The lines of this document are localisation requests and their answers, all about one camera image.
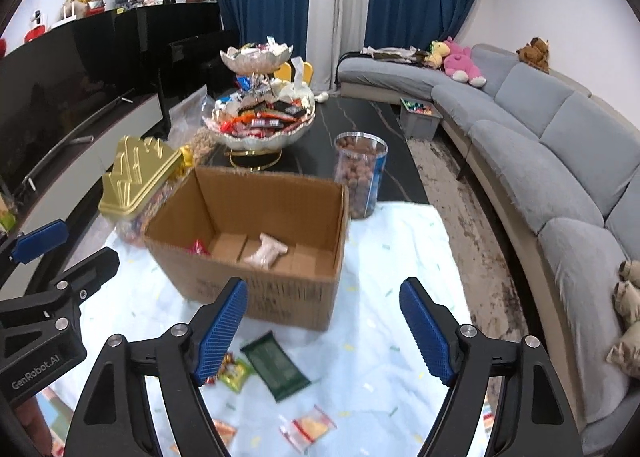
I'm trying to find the yellow plush toy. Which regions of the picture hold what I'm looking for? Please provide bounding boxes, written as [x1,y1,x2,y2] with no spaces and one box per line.
[425,40,448,68]

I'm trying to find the patterned rug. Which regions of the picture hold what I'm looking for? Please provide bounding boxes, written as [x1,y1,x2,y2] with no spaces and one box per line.
[407,137,531,388]

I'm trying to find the brown cardboard box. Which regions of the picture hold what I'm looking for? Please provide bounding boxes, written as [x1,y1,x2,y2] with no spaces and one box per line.
[142,166,350,333]

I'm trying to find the two-tier white bowl stand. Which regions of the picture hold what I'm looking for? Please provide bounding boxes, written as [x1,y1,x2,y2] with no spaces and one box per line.
[201,41,317,170]

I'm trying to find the beige plush toy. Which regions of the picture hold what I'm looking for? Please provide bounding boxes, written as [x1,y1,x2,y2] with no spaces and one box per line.
[606,259,640,379]

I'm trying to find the gold-lidded candy container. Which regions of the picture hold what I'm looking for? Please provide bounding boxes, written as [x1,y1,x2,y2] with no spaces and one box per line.
[97,135,196,248]

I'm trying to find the clear plastic bag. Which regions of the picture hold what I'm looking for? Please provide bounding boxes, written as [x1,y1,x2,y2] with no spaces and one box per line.
[167,86,211,148]

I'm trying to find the brown plush toy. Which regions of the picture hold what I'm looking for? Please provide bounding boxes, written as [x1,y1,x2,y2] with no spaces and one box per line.
[516,37,551,74]

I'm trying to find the clear packet of orange snack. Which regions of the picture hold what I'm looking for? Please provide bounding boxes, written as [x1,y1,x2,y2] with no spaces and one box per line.
[279,404,337,454]

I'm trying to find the dark green snack packet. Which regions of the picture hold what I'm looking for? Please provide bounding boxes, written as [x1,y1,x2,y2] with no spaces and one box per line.
[240,330,312,403]

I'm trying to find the clear bag of peanuts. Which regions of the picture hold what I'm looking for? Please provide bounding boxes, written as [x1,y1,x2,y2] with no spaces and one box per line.
[190,129,217,168]

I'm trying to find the light green snack packet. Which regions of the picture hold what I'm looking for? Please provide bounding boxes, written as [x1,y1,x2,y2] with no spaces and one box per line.
[217,352,252,392]

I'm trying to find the pink plush toy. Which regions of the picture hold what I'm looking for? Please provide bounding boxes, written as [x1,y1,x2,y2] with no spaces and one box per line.
[442,37,487,88]

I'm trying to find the white television console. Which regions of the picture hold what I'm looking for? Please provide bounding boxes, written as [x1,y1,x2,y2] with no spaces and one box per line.
[0,92,171,298]

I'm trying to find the clear jar of nuts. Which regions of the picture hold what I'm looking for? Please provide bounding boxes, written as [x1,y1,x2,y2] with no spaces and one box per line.
[334,133,389,220]

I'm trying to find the white and red toy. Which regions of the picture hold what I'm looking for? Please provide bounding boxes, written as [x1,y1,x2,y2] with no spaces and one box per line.
[25,10,49,42]

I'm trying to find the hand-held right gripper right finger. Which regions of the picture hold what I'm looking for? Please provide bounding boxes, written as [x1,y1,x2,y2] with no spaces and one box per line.
[399,277,586,457]

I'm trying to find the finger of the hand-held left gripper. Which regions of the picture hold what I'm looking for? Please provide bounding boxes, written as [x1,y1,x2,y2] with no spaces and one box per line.
[0,247,121,338]
[0,219,69,270]

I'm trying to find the grey sectional sofa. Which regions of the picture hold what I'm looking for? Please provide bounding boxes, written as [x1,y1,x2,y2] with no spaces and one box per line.
[337,44,640,443]

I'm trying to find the white snack packet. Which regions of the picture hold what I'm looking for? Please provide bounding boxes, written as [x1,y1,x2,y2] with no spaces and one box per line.
[243,233,290,269]

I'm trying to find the pile of clothes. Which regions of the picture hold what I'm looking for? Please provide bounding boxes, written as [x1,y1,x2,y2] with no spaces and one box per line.
[360,44,431,64]

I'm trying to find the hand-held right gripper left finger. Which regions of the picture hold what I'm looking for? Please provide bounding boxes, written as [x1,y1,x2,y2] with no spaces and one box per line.
[70,277,251,457]

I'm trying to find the pile of assorted snack packets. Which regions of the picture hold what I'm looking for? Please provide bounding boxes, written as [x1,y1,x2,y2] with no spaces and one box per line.
[227,37,291,58]
[205,87,313,135]

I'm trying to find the black upright piano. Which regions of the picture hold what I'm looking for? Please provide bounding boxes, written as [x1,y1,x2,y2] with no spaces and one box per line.
[115,2,241,98]

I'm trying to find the gold and white ornaments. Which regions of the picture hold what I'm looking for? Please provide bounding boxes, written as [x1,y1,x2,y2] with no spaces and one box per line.
[62,0,106,21]

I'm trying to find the black flat television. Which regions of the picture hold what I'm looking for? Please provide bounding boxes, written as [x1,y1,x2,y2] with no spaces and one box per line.
[0,19,166,218]

